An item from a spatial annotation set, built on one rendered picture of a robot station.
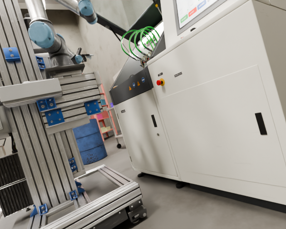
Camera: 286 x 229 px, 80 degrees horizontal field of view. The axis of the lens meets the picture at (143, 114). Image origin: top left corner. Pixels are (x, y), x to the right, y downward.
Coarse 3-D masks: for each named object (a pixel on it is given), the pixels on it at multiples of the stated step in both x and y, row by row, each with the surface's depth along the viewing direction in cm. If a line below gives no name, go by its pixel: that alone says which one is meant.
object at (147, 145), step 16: (144, 96) 135; (128, 112) 160; (144, 112) 140; (128, 128) 167; (144, 128) 146; (160, 128) 129; (128, 144) 176; (144, 144) 152; (160, 144) 134; (144, 160) 159; (160, 160) 140
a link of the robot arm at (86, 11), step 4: (80, 0) 93; (84, 0) 93; (88, 0) 94; (80, 4) 94; (84, 4) 93; (88, 4) 94; (80, 8) 95; (84, 8) 94; (88, 8) 95; (92, 8) 96; (84, 12) 97; (88, 12) 98; (92, 12) 99
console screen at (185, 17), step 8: (176, 0) 126; (184, 0) 120; (192, 0) 114; (200, 0) 109; (208, 0) 104; (216, 0) 100; (224, 0) 96; (176, 8) 127; (184, 8) 120; (192, 8) 114; (200, 8) 109; (208, 8) 104; (176, 16) 127; (184, 16) 120; (192, 16) 114; (200, 16) 109; (176, 24) 127; (184, 24) 120; (192, 24) 115
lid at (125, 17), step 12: (96, 0) 162; (108, 0) 160; (120, 0) 159; (132, 0) 157; (144, 0) 155; (156, 0) 152; (96, 12) 175; (108, 12) 173; (120, 12) 171; (132, 12) 169; (144, 12) 167; (156, 12) 163; (108, 24) 186; (120, 24) 186; (132, 24) 184; (144, 24) 179; (156, 24) 177; (132, 36) 200
